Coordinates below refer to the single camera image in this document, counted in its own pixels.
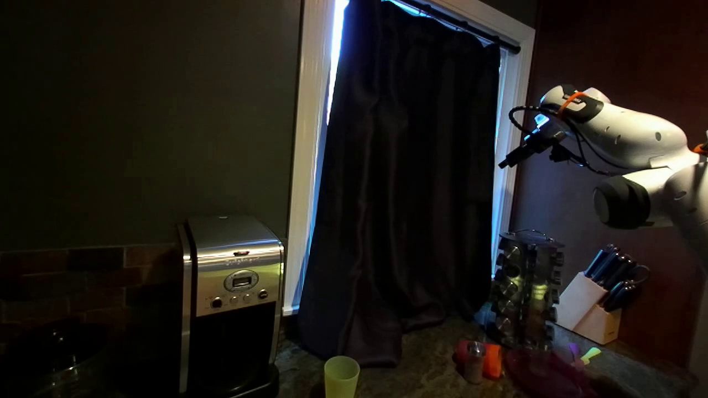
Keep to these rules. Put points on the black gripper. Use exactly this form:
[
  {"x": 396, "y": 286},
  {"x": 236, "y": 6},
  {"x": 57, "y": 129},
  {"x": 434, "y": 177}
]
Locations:
[{"x": 552, "y": 135}]

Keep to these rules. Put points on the dark fabric curtain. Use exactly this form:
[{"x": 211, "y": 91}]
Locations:
[{"x": 406, "y": 185}]

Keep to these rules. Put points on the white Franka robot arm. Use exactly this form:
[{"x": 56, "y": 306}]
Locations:
[{"x": 638, "y": 134}]

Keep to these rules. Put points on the dark curtain rod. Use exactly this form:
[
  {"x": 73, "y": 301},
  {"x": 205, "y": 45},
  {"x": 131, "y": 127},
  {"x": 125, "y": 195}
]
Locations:
[{"x": 495, "y": 37}]

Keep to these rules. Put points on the revolving metal spice rack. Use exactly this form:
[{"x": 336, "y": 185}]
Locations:
[{"x": 527, "y": 290}]

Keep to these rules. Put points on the wooden knife block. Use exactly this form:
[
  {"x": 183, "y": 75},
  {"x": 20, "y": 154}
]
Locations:
[{"x": 582, "y": 304}]

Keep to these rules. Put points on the orange plastic cup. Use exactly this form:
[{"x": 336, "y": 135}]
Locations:
[{"x": 491, "y": 361}]

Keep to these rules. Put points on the yellow plastic utensil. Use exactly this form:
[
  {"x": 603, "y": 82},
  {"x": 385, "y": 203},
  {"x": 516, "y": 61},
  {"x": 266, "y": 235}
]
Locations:
[{"x": 589, "y": 354}]

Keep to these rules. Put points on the purple plastic plate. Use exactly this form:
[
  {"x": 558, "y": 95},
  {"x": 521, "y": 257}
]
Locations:
[{"x": 542, "y": 376}]

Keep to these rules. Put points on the yellow-green plastic cup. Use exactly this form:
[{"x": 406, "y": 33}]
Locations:
[{"x": 340, "y": 376}]

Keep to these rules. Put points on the stainless steel coffee maker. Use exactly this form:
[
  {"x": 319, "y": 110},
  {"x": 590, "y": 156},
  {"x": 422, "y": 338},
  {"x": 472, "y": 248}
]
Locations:
[{"x": 229, "y": 257}]

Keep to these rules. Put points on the dark wooden wall cabinet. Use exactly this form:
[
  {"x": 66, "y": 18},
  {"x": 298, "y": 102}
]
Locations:
[{"x": 598, "y": 45}]

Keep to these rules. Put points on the white window frame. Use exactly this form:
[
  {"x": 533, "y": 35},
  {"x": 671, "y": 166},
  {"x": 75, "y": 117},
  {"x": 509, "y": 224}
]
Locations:
[{"x": 305, "y": 111}]

